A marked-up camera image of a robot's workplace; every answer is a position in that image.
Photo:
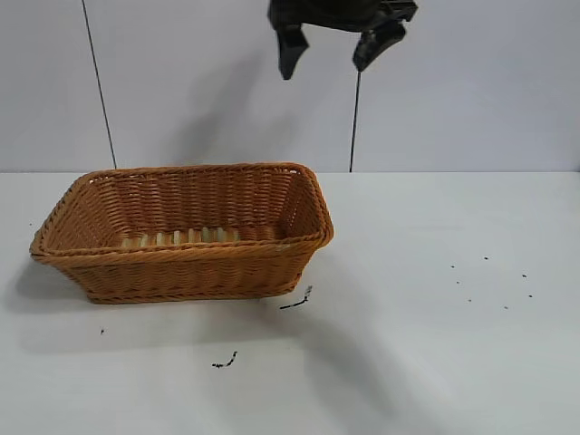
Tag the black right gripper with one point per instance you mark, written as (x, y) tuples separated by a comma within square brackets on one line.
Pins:
[(340, 13)]

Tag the brown woven wicker basket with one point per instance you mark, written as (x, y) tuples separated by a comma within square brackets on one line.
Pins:
[(181, 267)]

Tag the long striped bread loaf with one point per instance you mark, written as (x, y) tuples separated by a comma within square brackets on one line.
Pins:
[(208, 235)]

